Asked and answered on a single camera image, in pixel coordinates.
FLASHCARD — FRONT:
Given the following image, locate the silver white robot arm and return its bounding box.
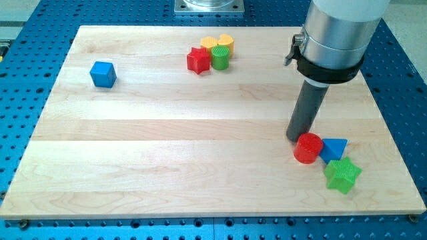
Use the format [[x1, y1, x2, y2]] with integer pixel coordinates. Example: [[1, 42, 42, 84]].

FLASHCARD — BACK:
[[284, 0, 390, 84]]

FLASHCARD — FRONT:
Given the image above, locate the red star block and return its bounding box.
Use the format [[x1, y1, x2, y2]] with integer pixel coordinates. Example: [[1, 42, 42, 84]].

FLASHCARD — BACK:
[[186, 47, 210, 75]]

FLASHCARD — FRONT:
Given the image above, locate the green cylinder block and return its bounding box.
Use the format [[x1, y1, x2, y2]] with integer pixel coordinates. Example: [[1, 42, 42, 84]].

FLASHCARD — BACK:
[[211, 45, 230, 70]]

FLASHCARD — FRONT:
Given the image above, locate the light wooden board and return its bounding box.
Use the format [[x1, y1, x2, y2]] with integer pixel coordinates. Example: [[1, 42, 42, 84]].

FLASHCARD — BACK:
[[1, 25, 426, 219]]

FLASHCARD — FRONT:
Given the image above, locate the yellow hexagon block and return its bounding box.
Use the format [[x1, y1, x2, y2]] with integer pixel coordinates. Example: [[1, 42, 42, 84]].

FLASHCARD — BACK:
[[200, 36, 218, 55]]

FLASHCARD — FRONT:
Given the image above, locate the yellow heart block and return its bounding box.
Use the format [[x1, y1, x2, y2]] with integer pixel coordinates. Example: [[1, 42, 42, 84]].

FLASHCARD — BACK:
[[218, 33, 234, 57]]

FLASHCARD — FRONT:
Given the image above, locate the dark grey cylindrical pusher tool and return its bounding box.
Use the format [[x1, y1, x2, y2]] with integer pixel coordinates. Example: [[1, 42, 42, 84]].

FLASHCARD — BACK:
[[286, 79, 329, 143]]

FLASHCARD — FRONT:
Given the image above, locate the red cylinder block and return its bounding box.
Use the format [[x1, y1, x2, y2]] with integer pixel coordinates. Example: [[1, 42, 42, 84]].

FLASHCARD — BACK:
[[294, 133, 324, 164]]

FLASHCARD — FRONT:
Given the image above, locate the blue cube block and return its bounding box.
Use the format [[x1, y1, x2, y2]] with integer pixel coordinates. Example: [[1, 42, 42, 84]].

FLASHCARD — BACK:
[[89, 61, 117, 88]]

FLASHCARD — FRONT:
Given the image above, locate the blue triangle block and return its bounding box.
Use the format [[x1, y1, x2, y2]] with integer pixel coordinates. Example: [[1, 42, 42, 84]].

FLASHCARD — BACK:
[[319, 139, 348, 164]]

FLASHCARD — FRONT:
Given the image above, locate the green star block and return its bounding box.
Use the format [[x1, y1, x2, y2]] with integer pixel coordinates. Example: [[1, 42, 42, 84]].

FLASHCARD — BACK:
[[324, 157, 362, 194]]

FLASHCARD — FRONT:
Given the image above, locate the blue perforated metal table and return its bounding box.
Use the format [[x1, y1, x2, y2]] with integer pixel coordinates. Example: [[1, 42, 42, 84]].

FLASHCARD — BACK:
[[1, 1, 426, 239]]

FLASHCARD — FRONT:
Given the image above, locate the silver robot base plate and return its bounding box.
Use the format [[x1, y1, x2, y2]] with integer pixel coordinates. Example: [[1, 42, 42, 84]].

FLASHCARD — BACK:
[[174, 0, 245, 14]]

